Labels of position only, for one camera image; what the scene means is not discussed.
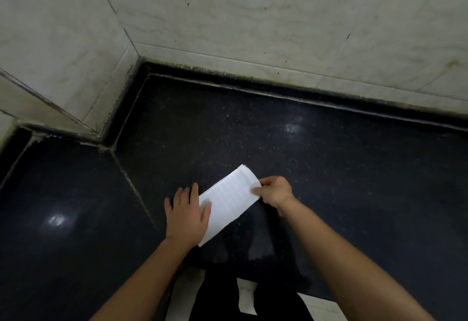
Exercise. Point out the person's right hand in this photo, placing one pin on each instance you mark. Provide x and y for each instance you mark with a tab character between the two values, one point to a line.
276	192

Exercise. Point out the person's left hand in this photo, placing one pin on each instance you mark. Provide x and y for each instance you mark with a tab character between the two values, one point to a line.
185	218

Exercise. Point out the person's left middle finger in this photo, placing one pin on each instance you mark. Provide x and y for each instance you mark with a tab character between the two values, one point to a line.
185	198

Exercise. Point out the person's left little finger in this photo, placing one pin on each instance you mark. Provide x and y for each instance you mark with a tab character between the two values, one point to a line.
168	206

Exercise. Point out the person's left thumb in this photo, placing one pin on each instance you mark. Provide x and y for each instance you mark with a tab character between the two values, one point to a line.
205	215

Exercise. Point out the person's right thumb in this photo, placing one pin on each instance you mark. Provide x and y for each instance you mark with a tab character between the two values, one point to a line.
258	192

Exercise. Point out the white paper towel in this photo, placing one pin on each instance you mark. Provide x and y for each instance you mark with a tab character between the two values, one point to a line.
228	204

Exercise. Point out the person's left forearm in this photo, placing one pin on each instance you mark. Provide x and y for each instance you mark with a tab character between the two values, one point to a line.
140	280

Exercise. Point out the person's right forearm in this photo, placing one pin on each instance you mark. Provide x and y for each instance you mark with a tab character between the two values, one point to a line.
343	262

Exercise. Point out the person's black trousers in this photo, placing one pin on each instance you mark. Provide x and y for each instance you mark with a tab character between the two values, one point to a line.
248	295

